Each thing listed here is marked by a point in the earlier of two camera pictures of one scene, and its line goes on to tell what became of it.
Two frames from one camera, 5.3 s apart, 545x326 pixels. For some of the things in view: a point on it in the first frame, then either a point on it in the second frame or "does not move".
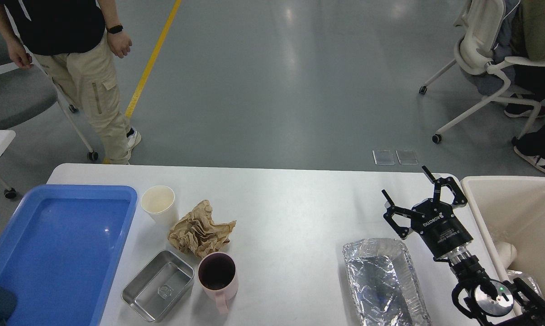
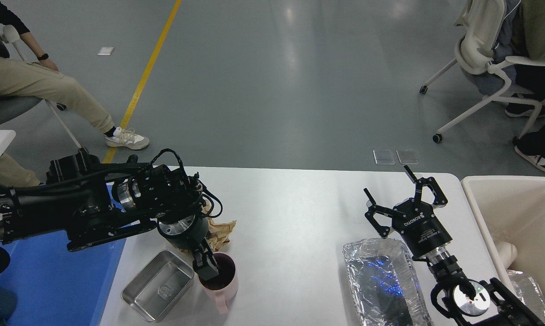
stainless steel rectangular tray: x=155 y=289 does not move
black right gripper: x=441 y=230 → x=415 y=221
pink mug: x=217 y=274 does not move
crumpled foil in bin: x=513 y=274 does not move
